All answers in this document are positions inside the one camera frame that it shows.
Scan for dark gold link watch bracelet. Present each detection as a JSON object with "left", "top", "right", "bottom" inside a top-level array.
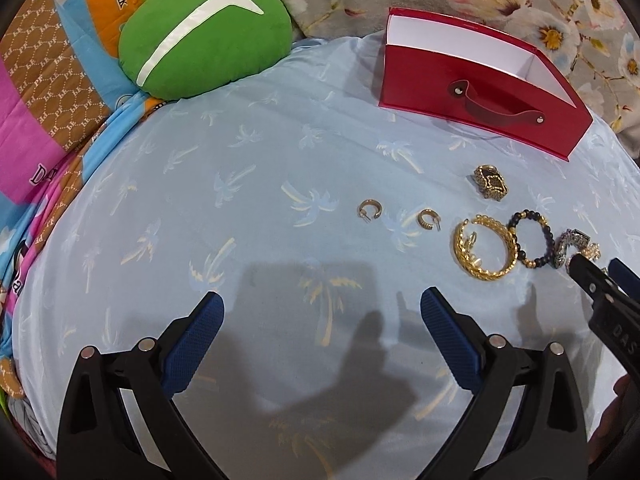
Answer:
[{"left": 472, "top": 162, "right": 509, "bottom": 203}]

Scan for pearl gold drop earring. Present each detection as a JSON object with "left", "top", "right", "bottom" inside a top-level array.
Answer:
[{"left": 565, "top": 243, "right": 601, "bottom": 270}]

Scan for person's right hand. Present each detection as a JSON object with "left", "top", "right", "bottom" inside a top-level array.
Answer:
[{"left": 588, "top": 375, "right": 631, "bottom": 464}]

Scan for right gold hoop earring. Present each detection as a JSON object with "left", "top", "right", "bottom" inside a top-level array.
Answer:
[{"left": 416, "top": 208, "right": 442, "bottom": 231}]

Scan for gold hoop earring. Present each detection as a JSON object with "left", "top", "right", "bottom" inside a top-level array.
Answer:
[
  {"left": 416, "top": 208, "right": 442, "bottom": 231},
  {"left": 357, "top": 198, "right": 383, "bottom": 222}
]

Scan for left gold hoop earring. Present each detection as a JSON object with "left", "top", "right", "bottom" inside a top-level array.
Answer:
[{"left": 357, "top": 198, "right": 383, "bottom": 222}]

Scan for grey floral blanket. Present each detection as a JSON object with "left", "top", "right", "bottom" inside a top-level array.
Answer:
[{"left": 283, "top": 0, "right": 639, "bottom": 157}]

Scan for red open gift box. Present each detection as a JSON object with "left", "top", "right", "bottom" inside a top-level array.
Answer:
[{"left": 380, "top": 8, "right": 592, "bottom": 160}]

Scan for light blue palm-print sheet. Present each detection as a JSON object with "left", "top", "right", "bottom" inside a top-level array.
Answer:
[{"left": 13, "top": 35, "right": 639, "bottom": 479}]

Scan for colourful patterned quilt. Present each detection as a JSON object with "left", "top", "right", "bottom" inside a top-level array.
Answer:
[{"left": 0, "top": 0, "right": 166, "bottom": 461}]

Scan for green round plush pillow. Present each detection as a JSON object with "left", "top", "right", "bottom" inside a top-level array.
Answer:
[{"left": 118, "top": 0, "right": 292, "bottom": 101}]

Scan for black bead gold bracelet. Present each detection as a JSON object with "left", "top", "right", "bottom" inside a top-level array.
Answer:
[{"left": 506, "top": 208, "right": 556, "bottom": 270}]

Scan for gold chain bangle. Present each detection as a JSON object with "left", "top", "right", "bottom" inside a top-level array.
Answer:
[{"left": 451, "top": 214, "right": 518, "bottom": 282}]

